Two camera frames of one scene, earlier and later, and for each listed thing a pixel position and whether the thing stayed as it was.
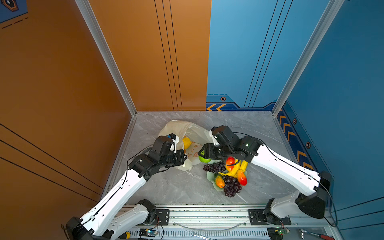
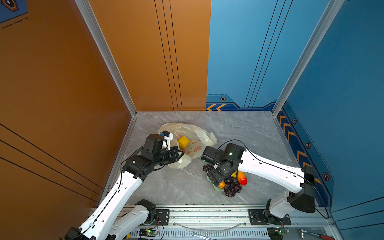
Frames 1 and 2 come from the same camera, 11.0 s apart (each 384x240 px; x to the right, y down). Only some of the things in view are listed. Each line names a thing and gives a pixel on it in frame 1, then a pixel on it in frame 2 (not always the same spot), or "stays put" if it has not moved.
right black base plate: [256, 217] stays put
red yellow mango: [241, 177] stays put
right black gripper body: [217, 151] to [218, 174]
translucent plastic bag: [191, 138] stays put
